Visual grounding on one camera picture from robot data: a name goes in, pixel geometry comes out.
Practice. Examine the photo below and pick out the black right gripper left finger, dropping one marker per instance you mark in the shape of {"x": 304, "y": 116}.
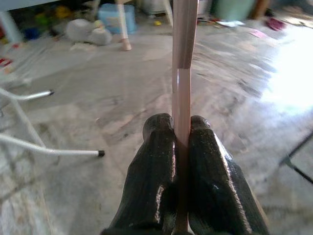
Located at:
{"x": 149, "y": 176}

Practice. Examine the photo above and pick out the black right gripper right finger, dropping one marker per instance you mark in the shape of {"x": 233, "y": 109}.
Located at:
{"x": 215, "y": 186}

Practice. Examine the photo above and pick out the pink plastic hanger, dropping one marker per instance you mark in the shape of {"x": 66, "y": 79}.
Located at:
{"x": 182, "y": 85}

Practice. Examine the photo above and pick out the light blue folding table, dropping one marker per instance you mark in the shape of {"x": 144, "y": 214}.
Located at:
{"x": 78, "y": 153}

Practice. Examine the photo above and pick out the black metal drying rack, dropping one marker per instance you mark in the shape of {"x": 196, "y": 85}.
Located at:
{"x": 297, "y": 170}

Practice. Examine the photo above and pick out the white high chair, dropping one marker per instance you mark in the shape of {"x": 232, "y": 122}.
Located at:
{"x": 123, "y": 29}

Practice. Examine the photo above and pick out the pink paper sheet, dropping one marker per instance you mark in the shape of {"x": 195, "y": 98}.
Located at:
{"x": 258, "y": 33}

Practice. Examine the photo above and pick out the grey plush toy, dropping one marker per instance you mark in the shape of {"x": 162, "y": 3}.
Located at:
{"x": 80, "y": 29}

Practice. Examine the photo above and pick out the white paper sheet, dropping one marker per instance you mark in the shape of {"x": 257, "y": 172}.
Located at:
{"x": 231, "y": 23}

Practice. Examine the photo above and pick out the light blue package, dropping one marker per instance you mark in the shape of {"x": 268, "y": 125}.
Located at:
{"x": 107, "y": 18}

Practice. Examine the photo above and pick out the red slippers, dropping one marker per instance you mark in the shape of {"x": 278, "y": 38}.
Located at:
{"x": 275, "y": 24}

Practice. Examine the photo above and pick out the green bin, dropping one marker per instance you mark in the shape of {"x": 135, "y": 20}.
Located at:
{"x": 232, "y": 8}

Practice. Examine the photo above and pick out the brown wooden post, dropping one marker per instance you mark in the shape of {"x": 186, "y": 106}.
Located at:
{"x": 259, "y": 8}

